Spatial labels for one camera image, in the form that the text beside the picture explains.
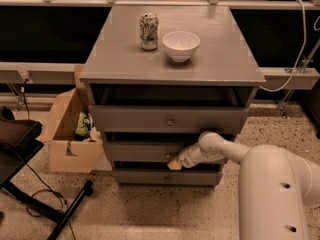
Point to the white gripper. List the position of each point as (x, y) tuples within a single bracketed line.
[(185, 158)]

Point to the grey drawer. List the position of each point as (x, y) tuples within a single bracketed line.
[(158, 173), (146, 147), (168, 119)]

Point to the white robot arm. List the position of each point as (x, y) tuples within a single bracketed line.
[(274, 185)]

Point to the grey bottom drawer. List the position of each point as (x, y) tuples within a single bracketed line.
[(158, 173)]

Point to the grey top drawer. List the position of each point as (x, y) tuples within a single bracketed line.
[(168, 119)]

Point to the grey wooden drawer cabinet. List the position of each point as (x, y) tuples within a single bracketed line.
[(221, 73)]

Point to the green snack bag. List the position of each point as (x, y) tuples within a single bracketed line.
[(84, 125)]

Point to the cardboard box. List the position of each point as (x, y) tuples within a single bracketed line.
[(66, 154)]

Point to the white ceramic bowl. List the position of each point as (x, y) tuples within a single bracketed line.
[(180, 45)]

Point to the green soda can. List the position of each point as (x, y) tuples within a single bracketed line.
[(149, 31)]

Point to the grey metal railing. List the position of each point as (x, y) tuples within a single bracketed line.
[(42, 40)]

